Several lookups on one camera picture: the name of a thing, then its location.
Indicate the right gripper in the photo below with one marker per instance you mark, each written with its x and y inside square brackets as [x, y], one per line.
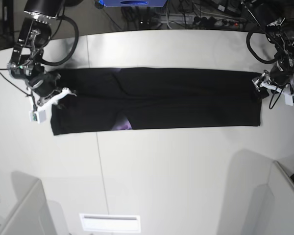
[45, 86]

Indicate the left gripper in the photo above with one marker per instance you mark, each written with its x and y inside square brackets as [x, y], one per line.
[277, 79]

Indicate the black T-shirt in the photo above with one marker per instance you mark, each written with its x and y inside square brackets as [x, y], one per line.
[146, 98]

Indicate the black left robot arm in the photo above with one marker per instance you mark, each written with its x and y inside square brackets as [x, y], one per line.
[279, 31]

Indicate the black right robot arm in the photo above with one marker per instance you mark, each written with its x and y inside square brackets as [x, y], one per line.
[27, 61]

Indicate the blue box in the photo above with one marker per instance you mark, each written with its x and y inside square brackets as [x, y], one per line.
[123, 3]

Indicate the white power strip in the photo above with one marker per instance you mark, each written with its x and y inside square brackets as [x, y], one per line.
[205, 22]

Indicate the white right partition panel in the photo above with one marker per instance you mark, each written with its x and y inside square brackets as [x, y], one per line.
[271, 209]

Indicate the white partition panel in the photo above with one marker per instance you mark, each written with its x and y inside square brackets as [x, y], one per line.
[271, 209]
[33, 213]

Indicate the white left partition panel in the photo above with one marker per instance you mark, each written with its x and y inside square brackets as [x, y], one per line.
[33, 213]

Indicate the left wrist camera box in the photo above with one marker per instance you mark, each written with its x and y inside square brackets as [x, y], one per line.
[289, 99]

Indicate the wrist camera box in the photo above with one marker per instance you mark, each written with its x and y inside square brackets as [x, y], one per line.
[38, 116]
[289, 99]

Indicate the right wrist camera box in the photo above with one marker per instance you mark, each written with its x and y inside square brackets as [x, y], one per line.
[38, 116]

